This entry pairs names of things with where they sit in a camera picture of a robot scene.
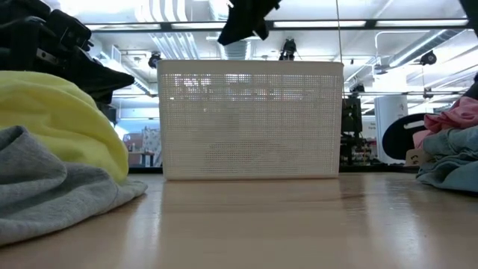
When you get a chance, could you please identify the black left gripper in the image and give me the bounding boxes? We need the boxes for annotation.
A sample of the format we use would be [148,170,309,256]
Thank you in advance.
[0,0,135,104]

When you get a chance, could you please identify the yellow garment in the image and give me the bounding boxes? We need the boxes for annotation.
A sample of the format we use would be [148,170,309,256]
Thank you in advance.
[0,69,130,184]

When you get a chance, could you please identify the grey garment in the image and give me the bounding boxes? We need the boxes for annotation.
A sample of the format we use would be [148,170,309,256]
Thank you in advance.
[0,126,149,247]

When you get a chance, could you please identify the black garment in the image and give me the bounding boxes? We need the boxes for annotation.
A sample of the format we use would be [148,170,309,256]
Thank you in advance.
[217,0,282,46]

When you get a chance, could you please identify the pink garment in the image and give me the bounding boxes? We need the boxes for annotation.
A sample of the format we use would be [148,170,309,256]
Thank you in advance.
[412,96,478,150]

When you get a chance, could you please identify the light blue jeans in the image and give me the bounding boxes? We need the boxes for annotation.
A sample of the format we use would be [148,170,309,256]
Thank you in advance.
[415,125,478,194]

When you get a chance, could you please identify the white perforated laundry basket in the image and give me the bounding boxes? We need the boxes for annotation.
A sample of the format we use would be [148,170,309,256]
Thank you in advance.
[156,59,344,181]

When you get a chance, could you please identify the black robot rig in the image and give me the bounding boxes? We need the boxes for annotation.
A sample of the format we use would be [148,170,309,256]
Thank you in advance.
[341,84,364,165]

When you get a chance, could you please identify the white cylindrical column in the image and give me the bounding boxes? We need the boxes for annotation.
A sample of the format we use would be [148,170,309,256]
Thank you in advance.
[374,95,409,165]

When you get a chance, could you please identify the black stool with round back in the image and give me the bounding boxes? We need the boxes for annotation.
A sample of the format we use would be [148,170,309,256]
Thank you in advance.
[382,113,430,161]

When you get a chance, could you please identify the white clothing tag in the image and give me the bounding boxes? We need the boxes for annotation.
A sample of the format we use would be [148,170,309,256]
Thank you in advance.
[405,148,427,167]

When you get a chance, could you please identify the thin hanging cord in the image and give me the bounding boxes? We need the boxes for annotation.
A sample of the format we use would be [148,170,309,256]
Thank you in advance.
[335,0,343,63]

